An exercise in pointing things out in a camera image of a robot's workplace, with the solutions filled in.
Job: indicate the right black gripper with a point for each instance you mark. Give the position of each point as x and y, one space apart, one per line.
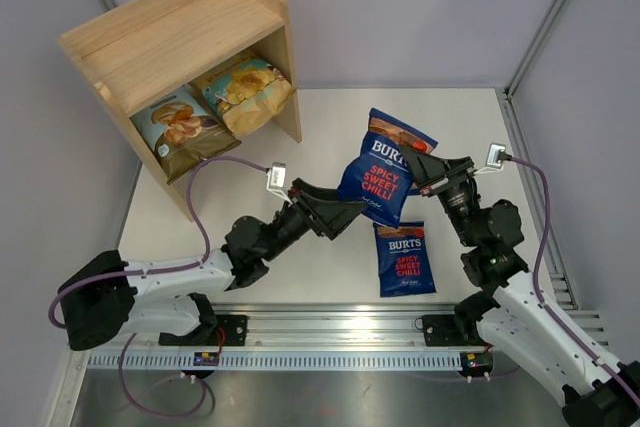
425 167

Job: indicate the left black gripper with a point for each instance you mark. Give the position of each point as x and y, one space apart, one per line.
332 215

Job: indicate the blue burts bag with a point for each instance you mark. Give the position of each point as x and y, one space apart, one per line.
403 264
379 176

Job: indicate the tan kettle chips bag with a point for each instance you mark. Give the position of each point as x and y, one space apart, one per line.
245 92

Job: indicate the light blue cassava chips bag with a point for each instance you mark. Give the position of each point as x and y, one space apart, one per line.
181 133

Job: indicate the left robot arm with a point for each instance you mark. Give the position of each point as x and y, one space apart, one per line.
110 296

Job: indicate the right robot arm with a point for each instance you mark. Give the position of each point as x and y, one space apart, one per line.
512 312

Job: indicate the wooden two-tier shelf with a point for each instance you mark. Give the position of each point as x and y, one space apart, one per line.
135 54

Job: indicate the blue Burts bag front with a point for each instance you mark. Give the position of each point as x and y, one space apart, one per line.
403 264

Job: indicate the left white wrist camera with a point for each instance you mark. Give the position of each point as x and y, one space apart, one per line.
275 180

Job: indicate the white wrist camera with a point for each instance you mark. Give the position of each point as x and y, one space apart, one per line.
275 180
497 156

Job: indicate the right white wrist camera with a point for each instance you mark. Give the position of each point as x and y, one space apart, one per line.
497 156

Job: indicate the aluminium mounting rail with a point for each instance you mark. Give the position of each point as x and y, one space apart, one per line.
333 327

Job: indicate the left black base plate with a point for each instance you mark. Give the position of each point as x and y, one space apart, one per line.
231 329

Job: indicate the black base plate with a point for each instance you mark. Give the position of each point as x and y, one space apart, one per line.
231 329
446 330

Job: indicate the white slotted cable duct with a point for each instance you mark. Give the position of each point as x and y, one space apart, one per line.
278 361

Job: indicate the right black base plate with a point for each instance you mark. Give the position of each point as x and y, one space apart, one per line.
446 330

